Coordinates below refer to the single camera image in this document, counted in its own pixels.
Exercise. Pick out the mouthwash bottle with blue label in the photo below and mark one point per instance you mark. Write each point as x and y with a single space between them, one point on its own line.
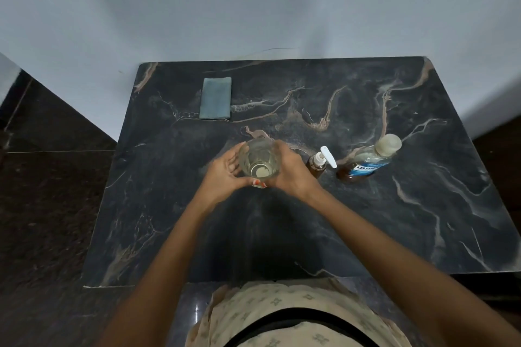
364 165

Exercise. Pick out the person's right forearm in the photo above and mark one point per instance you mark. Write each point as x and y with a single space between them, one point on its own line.
407 265

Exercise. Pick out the grey-blue cloth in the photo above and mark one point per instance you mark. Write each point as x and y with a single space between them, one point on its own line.
215 98

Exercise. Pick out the translucent mouthwash bottle cap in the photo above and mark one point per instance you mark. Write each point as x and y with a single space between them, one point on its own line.
388 144

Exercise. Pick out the beige patterned clothing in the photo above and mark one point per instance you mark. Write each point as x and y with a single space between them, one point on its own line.
293 314

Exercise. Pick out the white pump dispenser head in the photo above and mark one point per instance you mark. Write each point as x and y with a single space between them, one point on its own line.
325 157

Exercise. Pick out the dark wooden cabinet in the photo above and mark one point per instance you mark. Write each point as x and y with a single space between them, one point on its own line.
502 172

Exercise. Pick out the clear drinking glass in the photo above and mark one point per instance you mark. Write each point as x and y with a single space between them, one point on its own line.
259 159

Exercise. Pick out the person's left hand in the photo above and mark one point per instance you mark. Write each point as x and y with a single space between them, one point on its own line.
220 182

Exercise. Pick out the person's right hand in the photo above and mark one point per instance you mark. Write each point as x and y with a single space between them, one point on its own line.
293 178

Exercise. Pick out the black marble table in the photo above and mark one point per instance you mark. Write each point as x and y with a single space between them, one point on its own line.
163 216

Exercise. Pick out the small clear pump bottle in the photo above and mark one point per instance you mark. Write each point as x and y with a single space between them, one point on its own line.
316 165

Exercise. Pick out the person's left forearm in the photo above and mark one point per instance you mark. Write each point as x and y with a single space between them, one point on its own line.
158 277

